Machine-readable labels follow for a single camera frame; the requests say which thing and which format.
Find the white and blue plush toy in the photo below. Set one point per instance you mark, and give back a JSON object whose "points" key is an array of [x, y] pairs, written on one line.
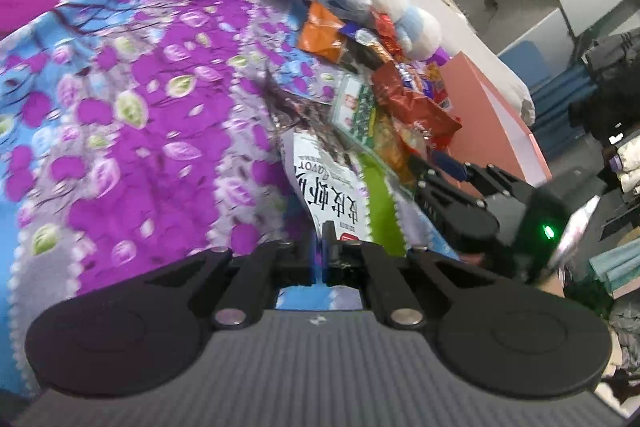
{"points": [[418, 32]]}

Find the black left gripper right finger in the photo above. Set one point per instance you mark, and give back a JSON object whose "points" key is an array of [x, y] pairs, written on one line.
{"points": [[504, 337]]}

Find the pink cardboard box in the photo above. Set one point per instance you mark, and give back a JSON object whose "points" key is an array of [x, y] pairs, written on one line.
{"points": [[492, 132]]}

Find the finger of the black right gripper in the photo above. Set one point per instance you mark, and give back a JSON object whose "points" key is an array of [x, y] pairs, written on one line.
{"points": [[463, 220], [488, 181]]}

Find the white black-lettered snack bag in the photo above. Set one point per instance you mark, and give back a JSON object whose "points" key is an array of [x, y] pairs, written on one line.
{"points": [[330, 191]]}

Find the blue chair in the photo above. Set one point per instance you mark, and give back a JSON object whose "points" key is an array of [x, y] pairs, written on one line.
{"points": [[551, 96]]}

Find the orange snack bag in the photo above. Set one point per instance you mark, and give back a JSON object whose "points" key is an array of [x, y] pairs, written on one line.
{"points": [[321, 34]]}

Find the floral purple blue bedspread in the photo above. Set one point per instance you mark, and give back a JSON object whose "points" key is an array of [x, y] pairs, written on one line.
{"points": [[134, 134]]}

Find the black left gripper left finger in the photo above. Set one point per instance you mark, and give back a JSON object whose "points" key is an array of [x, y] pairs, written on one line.
{"points": [[136, 335]]}

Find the green white snack packet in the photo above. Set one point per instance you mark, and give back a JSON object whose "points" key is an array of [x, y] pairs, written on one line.
{"points": [[354, 112]]}

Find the red foil snack bag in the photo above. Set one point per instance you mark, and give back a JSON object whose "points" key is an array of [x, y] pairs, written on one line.
{"points": [[400, 90]]}

